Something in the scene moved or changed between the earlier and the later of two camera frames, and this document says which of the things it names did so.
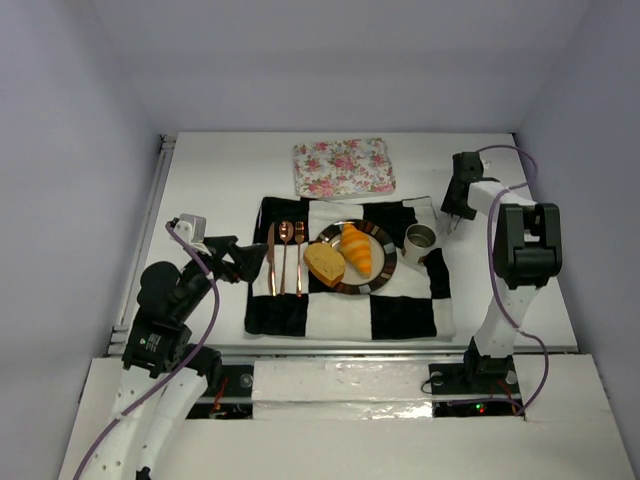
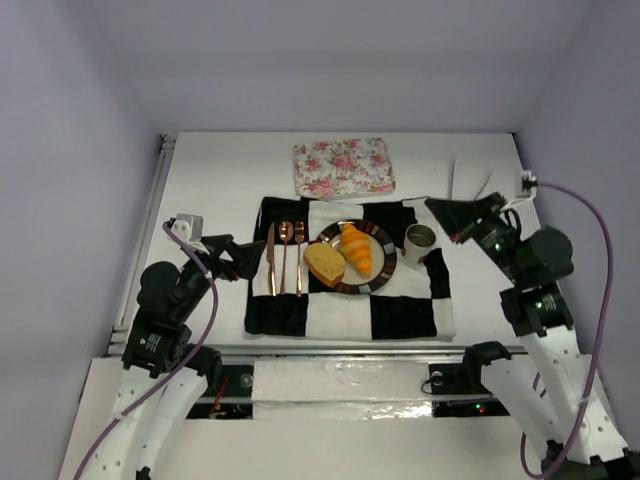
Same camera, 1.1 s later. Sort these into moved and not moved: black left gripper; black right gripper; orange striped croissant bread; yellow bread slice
Moved: black right gripper
Not moved: black left gripper; orange striped croissant bread; yellow bread slice
